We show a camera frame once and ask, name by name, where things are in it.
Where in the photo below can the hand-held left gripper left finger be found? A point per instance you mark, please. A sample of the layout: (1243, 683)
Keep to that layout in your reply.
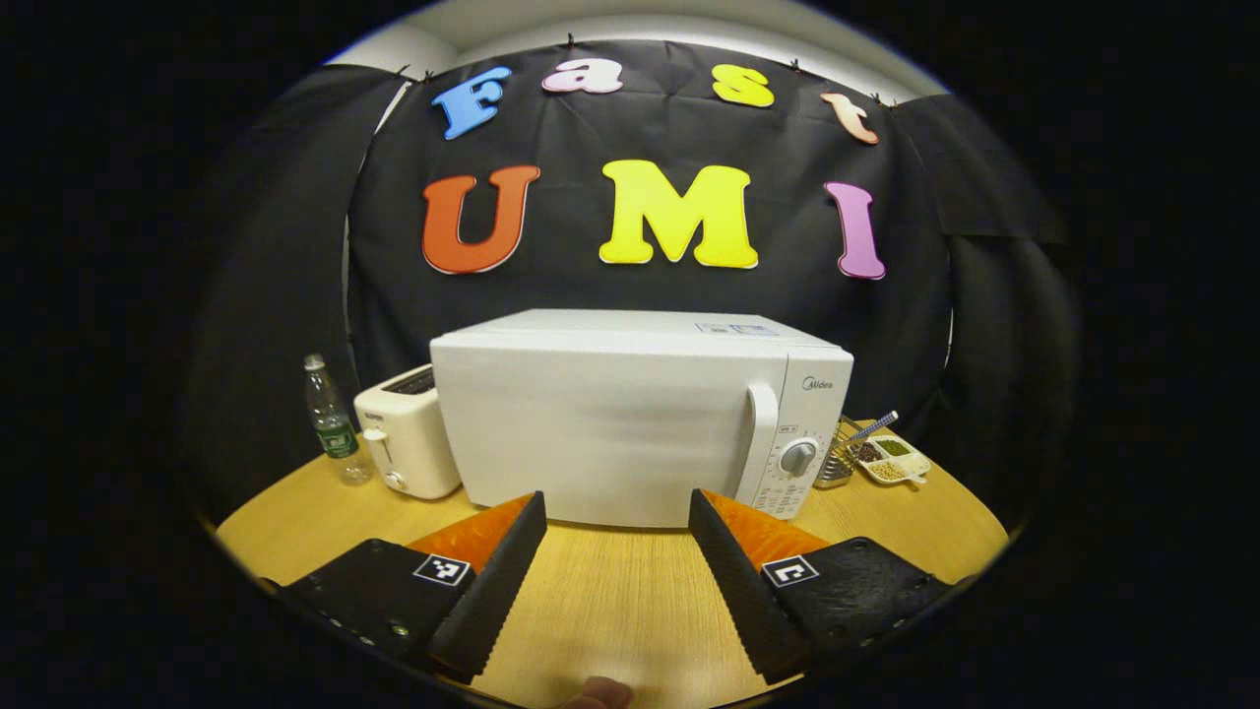
(497, 591)

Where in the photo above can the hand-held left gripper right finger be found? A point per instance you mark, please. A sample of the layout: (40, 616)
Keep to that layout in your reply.
(738, 591)

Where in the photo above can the white microwave oven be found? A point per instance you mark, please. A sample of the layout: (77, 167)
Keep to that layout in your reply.
(591, 423)

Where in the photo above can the white toaster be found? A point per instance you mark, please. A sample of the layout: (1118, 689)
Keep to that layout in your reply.
(409, 443)

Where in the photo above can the white divided dish with beans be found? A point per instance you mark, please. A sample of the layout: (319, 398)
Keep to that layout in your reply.
(891, 471)

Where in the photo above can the striped straw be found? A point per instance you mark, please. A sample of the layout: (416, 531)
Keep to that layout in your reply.
(876, 425)

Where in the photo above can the clear plastic water bottle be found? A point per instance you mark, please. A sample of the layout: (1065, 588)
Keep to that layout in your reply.
(335, 433)

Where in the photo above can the black backdrop cloth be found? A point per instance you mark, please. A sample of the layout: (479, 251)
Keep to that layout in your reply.
(591, 290)

